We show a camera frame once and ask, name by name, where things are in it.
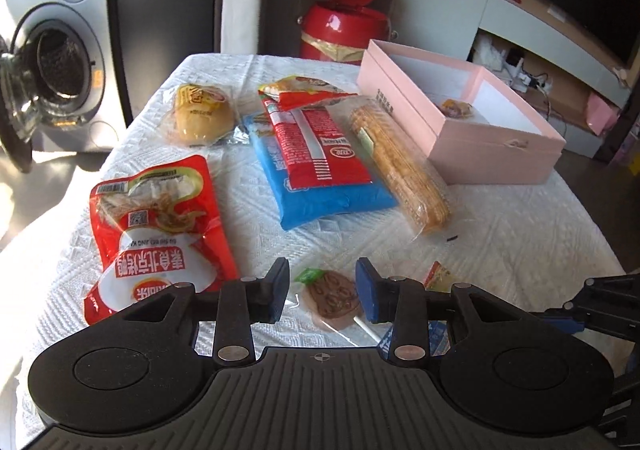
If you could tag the bread bun packet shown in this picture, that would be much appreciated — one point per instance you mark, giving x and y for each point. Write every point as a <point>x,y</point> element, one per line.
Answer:
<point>202,115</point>

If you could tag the small blue snack packet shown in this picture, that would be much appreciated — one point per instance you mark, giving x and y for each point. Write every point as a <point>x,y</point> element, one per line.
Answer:
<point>437,335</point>

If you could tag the yellow red snack packet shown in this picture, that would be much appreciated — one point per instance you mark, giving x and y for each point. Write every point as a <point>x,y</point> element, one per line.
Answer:
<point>300,85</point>

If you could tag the large red snack packet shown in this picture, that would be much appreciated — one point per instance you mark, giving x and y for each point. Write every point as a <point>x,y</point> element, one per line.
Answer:
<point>150,260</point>

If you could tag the small brown snack packet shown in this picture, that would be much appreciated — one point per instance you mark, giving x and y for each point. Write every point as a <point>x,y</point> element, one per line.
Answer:
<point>330,297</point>

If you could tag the small yellow snack packet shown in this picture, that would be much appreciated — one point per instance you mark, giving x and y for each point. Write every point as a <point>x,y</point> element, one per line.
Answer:
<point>439,276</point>

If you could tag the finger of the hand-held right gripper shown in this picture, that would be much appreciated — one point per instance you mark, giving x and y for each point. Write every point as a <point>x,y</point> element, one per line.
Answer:
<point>605,302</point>

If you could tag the red white-label snack packet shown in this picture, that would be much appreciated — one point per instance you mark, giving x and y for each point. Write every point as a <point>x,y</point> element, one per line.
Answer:
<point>310,145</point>

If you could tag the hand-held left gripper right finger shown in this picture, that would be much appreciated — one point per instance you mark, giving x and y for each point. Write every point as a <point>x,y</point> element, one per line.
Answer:
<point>367,291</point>

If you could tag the white textured tablecloth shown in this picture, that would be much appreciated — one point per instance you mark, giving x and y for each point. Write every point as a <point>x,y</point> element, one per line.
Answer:
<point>500,230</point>

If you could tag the red lidded bin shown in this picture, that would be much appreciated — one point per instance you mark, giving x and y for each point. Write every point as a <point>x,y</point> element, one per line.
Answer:
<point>340,25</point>

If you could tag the white power strip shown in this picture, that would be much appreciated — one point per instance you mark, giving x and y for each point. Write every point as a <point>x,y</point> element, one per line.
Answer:
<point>525,77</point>

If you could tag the small orange snack packet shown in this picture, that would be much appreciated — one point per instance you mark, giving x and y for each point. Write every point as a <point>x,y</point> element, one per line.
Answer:
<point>456,108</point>

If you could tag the long cracker packet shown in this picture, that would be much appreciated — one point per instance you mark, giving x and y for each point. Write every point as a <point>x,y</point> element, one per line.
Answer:
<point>400,170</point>

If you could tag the pink cardboard box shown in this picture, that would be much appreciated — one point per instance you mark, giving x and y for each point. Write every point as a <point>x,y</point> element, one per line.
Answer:
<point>400,100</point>

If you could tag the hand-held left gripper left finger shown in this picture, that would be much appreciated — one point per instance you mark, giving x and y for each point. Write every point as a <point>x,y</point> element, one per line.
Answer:
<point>279,291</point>

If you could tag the pink paper bag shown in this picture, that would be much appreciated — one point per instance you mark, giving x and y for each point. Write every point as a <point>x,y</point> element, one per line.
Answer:
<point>602,115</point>

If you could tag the silver washing machine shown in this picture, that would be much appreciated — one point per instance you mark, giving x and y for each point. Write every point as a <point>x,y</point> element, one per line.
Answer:
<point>75,5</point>

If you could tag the white shelf unit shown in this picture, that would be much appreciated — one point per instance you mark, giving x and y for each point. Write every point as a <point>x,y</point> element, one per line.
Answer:
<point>492,10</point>

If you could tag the brown cardboard box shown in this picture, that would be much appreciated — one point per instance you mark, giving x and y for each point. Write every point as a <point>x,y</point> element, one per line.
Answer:
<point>565,95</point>

